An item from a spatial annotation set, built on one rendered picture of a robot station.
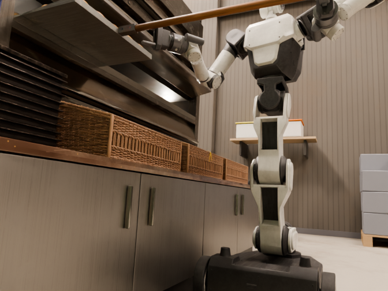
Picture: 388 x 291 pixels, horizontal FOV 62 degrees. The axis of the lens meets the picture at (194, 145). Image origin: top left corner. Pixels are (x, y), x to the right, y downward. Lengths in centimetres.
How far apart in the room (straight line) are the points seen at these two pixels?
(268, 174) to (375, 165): 319
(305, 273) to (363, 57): 447
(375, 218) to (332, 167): 117
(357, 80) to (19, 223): 507
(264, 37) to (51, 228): 132
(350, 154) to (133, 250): 434
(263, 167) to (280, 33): 66
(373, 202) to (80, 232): 371
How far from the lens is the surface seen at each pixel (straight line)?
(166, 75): 251
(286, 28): 173
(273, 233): 165
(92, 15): 146
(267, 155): 160
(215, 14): 136
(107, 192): 102
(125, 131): 116
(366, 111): 530
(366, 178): 429
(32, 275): 88
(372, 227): 429
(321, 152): 517
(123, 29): 155
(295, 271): 145
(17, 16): 159
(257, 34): 177
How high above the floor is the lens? 48
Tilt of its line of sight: 9 degrees up
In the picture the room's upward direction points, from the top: 3 degrees clockwise
